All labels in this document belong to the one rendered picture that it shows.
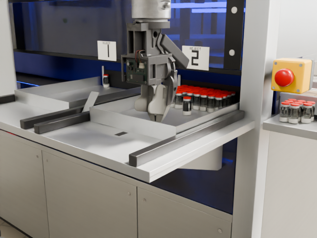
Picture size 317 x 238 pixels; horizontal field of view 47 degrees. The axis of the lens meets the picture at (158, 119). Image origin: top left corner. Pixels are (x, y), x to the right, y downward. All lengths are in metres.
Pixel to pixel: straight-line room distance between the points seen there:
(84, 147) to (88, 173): 0.69
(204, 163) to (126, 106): 0.26
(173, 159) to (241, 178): 0.37
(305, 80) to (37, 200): 1.31
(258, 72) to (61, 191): 1.01
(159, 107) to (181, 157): 0.12
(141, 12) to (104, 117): 0.28
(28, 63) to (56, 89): 0.52
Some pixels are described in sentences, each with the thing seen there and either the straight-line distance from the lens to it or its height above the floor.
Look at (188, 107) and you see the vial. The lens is 0.92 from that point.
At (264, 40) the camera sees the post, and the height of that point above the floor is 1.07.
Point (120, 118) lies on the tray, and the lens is 0.82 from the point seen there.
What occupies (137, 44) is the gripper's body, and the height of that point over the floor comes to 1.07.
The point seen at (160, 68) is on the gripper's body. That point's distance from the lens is 0.70.
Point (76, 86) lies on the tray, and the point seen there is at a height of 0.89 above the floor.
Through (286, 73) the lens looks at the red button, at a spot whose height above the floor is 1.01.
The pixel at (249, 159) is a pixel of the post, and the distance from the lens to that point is 0.96.
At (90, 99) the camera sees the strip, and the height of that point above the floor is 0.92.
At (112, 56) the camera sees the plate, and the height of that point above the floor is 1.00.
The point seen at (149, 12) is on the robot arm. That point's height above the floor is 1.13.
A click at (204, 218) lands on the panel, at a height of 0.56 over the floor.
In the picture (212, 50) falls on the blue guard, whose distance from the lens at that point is 0.95.
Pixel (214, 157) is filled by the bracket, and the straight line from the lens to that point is 0.96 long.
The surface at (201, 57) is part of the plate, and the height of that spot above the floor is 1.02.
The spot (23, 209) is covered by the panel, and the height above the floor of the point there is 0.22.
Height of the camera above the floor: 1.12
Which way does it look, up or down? 16 degrees down
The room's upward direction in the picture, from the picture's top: straight up
